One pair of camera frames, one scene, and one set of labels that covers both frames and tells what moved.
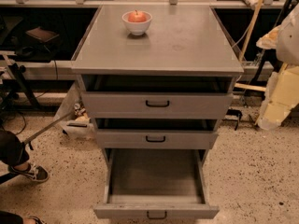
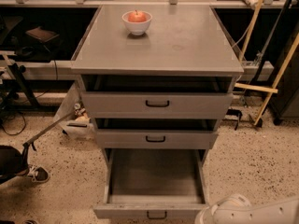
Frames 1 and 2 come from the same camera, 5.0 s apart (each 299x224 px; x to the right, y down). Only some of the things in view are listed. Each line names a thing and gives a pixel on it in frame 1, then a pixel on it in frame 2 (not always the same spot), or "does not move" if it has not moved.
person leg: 12,149 → 11,163
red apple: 136,17 does not move
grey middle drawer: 155,139 does not move
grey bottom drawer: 155,184 does not move
